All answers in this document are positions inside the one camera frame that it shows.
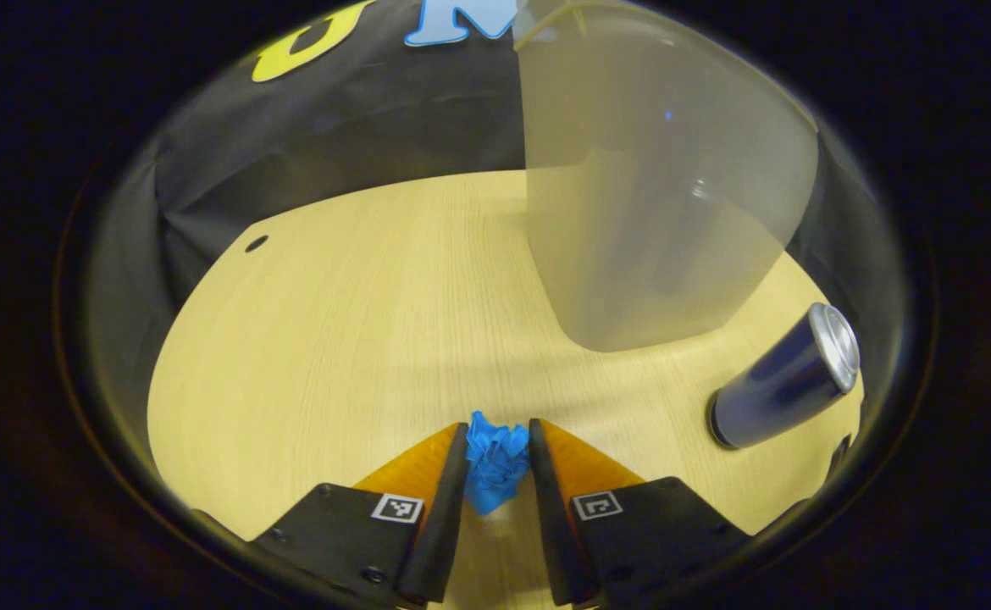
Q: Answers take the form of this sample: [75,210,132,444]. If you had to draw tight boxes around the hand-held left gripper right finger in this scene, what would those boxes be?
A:
[528,417,755,607]

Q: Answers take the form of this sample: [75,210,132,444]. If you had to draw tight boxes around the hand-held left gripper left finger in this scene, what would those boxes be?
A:
[246,421,471,607]

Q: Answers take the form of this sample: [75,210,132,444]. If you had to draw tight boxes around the blue paper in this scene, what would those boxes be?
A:
[463,411,532,516]

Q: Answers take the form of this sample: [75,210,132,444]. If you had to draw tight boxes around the white desktop garbage bin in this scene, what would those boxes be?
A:
[512,0,820,353]

